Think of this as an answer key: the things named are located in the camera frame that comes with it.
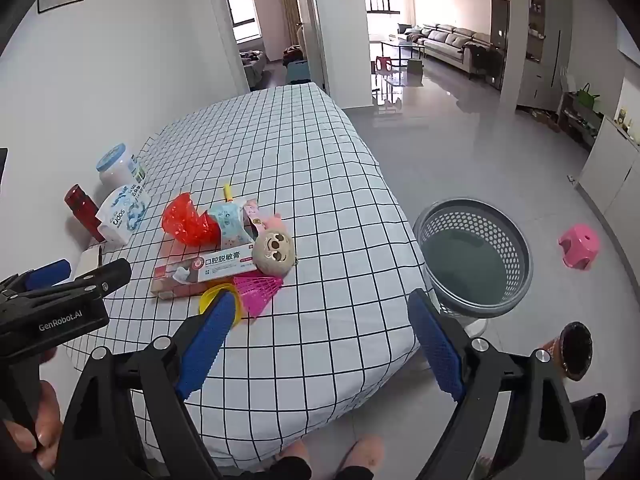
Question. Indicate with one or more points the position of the white blue tissue pack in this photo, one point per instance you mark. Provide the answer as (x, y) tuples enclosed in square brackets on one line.
[(122, 215)]

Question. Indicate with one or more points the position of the black pen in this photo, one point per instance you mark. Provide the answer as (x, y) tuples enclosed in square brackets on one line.
[(100, 255)]

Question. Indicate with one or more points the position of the blue suitcase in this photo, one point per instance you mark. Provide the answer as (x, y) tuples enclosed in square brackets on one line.
[(300, 72)]

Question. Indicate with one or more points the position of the glass coffee table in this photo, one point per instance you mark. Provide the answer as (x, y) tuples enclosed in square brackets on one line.
[(402, 49)]

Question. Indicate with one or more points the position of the checked tablecloth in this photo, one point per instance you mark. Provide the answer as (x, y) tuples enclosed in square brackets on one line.
[(310, 170)]

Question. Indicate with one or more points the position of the wooden display cabinet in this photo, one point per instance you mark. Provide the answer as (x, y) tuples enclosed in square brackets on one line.
[(540, 35)]

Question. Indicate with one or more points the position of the red plastic bag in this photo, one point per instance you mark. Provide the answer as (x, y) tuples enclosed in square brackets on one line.
[(182, 222)]

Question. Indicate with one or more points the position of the green bag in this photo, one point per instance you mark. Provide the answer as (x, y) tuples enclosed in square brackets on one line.
[(587, 97)]

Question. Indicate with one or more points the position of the brown cup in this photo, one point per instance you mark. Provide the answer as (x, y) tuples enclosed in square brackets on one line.
[(575, 350)]

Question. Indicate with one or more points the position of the light blue snack packet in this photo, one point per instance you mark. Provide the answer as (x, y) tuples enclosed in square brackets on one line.
[(227, 222)]

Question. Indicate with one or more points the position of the dark chair with clothes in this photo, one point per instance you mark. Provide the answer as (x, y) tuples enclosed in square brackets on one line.
[(482, 62)]

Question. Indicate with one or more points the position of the person's left foot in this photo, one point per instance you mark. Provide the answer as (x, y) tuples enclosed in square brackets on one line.
[(295, 460)]

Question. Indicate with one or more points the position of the person's foot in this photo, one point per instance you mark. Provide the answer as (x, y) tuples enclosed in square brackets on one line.
[(360, 455), (295, 460)]

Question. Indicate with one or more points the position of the beige plush toy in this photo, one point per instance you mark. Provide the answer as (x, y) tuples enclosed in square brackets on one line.
[(272, 255)]

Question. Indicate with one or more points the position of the yellow foam dart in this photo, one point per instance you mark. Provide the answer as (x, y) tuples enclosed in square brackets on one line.
[(228, 194)]

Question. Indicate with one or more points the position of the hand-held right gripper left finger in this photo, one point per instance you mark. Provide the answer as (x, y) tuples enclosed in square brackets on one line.
[(207, 345)]

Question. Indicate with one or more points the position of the white notepad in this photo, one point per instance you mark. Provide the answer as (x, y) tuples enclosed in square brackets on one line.
[(87, 262)]

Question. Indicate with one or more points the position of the bed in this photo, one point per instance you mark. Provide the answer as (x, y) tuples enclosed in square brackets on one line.
[(252, 65)]

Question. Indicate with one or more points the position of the pink badminton shuttlecock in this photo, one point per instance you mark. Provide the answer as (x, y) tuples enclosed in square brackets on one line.
[(257, 290)]

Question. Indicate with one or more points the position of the toothpaste box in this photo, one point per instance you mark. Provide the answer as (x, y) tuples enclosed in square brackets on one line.
[(200, 272)]

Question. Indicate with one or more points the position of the black cup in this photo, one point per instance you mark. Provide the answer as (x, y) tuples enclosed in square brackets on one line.
[(590, 415)]

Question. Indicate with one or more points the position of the pink wrapper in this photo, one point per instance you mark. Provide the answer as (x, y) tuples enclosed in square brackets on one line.
[(251, 210)]

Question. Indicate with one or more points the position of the bedroom window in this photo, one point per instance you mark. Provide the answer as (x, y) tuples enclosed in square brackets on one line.
[(242, 12)]

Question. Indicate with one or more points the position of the grey plastic basket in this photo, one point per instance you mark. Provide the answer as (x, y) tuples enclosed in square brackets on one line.
[(470, 265)]

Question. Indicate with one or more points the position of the pink plastic stool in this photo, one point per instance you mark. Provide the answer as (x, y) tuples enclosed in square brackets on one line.
[(580, 245)]

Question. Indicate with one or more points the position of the person's right foot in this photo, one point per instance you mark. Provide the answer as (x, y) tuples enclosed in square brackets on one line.
[(360, 455)]

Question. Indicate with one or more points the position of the person's left hand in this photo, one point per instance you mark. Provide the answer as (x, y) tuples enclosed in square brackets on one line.
[(50, 425)]

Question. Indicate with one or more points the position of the white jar with blue lid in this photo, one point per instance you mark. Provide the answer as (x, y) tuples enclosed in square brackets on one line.
[(117, 170)]

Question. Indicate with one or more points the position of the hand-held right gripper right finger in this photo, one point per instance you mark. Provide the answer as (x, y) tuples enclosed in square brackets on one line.
[(435, 355)]

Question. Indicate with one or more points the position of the grey sofa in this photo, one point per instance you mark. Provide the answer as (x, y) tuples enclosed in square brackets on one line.
[(450, 42)]

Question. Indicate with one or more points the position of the white cabinet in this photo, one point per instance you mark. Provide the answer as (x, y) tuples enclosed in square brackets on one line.
[(610, 170)]

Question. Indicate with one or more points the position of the red thermos bottle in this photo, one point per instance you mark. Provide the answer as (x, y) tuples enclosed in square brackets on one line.
[(82, 207)]

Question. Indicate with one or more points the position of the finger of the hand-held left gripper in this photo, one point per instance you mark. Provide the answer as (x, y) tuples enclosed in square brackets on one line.
[(105, 276), (47, 272)]

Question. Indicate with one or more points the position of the small red chair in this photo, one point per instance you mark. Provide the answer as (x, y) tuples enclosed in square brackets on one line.
[(382, 63)]

